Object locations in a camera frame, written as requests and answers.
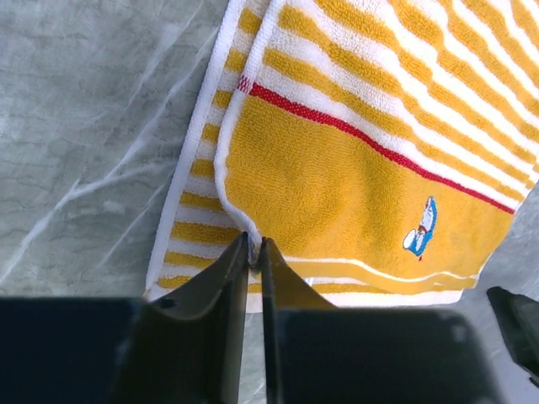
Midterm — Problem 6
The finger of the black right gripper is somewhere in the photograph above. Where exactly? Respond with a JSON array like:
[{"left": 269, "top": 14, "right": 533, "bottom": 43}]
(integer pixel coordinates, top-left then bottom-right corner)
[{"left": 487, "top": 286, "right": 538, "bottom": 387}]

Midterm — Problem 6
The cream yellow striped towel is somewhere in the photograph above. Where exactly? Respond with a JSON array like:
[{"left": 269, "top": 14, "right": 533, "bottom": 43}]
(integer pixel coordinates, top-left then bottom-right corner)
[{"left": 145, "top": 1, "right": 538, "bottom": 306}]

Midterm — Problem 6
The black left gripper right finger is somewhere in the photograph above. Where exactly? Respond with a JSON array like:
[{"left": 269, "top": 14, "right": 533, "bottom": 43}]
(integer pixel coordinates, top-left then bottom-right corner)
[{"left": 259, "top": 238, "right": 504, "bottom": 403}]

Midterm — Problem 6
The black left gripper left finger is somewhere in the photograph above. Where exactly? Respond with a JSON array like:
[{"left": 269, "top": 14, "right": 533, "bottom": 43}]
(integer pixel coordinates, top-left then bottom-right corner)
[{"left": 1, "top": 235, "right": 248, "bottom": 403}]

